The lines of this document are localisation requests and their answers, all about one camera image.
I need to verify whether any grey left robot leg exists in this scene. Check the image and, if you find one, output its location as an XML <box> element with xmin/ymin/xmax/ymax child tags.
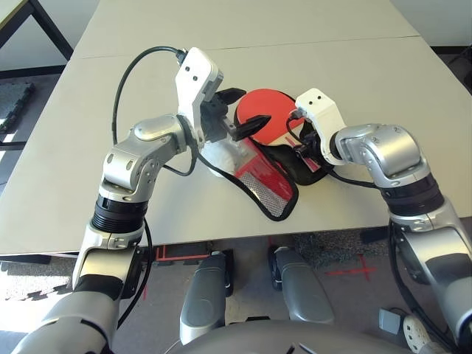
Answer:
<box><xmin>179</xmin><ymin>250</ymin><xmax>234</xmax><ymax>346</ymax></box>

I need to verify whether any grey foot pedal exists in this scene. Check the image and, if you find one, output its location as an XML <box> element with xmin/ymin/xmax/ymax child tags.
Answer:
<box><xmin>378</xmin><ymin>308</ymin><xmax>401</xmax><ymax>335</ymax></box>

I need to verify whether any grey right robot leg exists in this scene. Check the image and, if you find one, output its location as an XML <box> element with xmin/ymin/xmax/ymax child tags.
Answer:
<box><xmin>268</xmin><ymin>246</ymin><xmax>336</xmax><ymax>325</ymax></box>

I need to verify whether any grey speckled puzzle mat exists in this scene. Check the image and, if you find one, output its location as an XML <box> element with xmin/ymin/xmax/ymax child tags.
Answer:
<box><xmin>0</xmin><ymin>257</ymin><xmax>74</xmax><ymax>302</ymax></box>

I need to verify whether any black foam floor mat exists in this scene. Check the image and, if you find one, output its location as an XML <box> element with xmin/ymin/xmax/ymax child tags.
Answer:
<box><xmin>0</xmin><ymin>83</ymin><xmax>36</xmax><ymax>132</ymax></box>

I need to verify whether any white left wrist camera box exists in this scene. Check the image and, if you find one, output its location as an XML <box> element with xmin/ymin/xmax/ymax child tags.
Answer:
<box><xmin>175</xmin><ymin>46</ymin><xmax>226</xmax><ymax>150</ymax></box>

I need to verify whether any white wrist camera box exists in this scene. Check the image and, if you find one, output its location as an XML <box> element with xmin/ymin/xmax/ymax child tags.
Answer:
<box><xmin>175</xmin><ymin>46</ymin><xmax>226</xmax><ymax>150</ymax></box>
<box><xmin>294</xmin><ymin>88</ymin><xmax>347</xmax><ymax>166</ymax></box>

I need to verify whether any dark speckled floor mat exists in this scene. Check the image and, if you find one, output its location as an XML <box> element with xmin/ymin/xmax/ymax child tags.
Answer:
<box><xmin>294</xmin><ymin>232</ymin><xmax>392</xmax><ymax>267</ymax></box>

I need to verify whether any red tape rectangle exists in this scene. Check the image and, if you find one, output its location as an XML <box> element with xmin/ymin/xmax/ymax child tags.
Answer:
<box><xmin>154</xmin><ymin>243</ymin><xmax>211</xmax><ymax>261</ymax></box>

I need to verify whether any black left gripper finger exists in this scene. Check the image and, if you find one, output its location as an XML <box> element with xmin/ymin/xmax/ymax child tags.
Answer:
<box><xmin>216</xmin><ymin>88</ymin><xmax>247</xmax><ymax>106</ymax></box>
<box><xmin>232</xmin><ymin>116</ymin><xmax>273</xmax><ymax>142</ymax></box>

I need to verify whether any red black paddle case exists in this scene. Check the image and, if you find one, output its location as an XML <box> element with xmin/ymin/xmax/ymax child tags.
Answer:
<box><xmin>206</xmin><ymin>110</ymin><xmax>329</xmax><ymax>223</ymax></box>

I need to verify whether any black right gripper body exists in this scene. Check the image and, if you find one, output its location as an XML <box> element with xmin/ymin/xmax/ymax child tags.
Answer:
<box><xmin>309</xmin><ymin>131</ymin><xmax>325</xmax><ymax>165</ymax></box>

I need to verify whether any grey robot torso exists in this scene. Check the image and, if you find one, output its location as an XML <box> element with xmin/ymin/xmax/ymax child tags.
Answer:
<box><xmin>173</xmin><ymin>319</ymin><xmax>406</xmax><ymax>354</ymax></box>

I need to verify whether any grey robot leg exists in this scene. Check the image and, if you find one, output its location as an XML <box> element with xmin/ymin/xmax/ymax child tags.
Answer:
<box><xmin>268</xmin><ymin>246</ymin><xmax>336</xmax><ymax>325</ymax></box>
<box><xmin>179</xmin><ymin>250</ymin><xmax>234</xmax><ymax>346</ymax></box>

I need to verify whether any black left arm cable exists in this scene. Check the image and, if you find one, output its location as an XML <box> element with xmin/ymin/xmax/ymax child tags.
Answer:
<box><xmin>111</xmin><ymin>46</ymin><xmax>202</xmax><ymax>329</ymax></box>

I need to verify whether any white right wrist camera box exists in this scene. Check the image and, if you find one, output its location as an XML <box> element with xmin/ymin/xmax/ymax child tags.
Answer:
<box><xmin>294</xmin><ymin>88</ymin><xmax>347</xmax><ymax>166</ymax></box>

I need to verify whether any red ping-pong paddle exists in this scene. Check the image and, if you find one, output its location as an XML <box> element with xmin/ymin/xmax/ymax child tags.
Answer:
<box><xmin>235</xmin><ymin>87</ymin><xmax>322</xmax><ymax>173</ymax></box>

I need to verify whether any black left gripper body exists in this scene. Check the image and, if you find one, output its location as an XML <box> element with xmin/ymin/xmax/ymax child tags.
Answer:
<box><xmin>201</xmin><ymin>99</ymin><xmax>237</xmax><ymax>143</ymax></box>

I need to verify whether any black metal table frame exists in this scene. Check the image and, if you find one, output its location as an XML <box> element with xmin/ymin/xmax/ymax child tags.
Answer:
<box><xmin>0</xmin><ymin>0</ymin><xmax>74</xmax><ymax>62</ymax></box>

